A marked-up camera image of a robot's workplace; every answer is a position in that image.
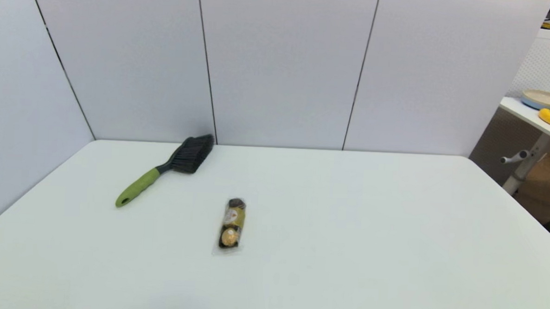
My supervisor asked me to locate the clear chocolate ball pack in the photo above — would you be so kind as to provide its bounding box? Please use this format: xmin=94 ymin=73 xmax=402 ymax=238
xmin=212 ymin=196 xmax=248 ymax=257

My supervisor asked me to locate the beige and blue plate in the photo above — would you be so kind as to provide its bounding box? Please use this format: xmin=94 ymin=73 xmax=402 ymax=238
xmin=521 ymin=89 xmax=550 ymax=111

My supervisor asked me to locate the white side table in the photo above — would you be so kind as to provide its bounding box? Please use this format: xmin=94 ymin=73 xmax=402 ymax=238
xmin=495 ymin=96 xmax=550 ymax=197

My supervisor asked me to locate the grey perforated partition panel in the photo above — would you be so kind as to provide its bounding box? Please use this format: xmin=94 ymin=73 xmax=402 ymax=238
xmin=468 ymin=105 xmax=544 ymax=185

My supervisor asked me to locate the green handled black brush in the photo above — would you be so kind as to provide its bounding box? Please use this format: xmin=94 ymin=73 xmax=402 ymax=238
xmin=115 ymin=129 xmax=215 ymax=212

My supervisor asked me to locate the white table crank handle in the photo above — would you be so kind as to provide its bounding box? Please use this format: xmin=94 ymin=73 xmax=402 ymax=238
xmin=501 ymin=148 xmax=533 ymax=165

